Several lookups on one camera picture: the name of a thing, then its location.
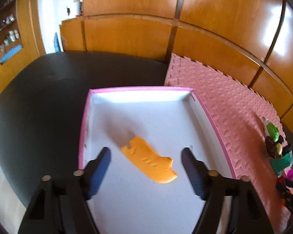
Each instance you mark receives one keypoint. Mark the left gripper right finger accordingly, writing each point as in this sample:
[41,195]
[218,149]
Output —
[196,172]

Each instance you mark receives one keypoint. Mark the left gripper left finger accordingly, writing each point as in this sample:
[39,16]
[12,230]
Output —
[95,172]

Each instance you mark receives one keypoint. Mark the orange plastic boat piece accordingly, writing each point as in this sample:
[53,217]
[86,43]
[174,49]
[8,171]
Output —
[148,161]

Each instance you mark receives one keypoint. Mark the green white plastic cap toy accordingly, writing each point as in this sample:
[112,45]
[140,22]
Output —
[270,129]

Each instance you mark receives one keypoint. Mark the teal plastic holder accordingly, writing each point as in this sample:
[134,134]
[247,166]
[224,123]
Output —
[280,164]

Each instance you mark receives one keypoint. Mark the magenta plastic spool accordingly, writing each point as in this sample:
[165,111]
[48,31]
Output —
[289,175]

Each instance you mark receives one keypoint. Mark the brown hair brush toy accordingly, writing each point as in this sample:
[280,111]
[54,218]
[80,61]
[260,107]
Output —
[275,149]

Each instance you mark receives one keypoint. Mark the red plastic letter block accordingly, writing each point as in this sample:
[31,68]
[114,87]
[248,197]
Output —
[282,185]

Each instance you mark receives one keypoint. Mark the pink rimmed white tray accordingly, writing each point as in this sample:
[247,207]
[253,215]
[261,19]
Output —
[146,188]

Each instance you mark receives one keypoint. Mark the pink foam puzzle mat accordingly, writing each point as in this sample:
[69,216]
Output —
[237,112]

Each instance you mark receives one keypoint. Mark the blue foam mat piece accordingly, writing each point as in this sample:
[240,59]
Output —
[10,53]

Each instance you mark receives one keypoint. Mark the wooden wall shelf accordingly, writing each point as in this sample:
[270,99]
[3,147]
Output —
[9,29]

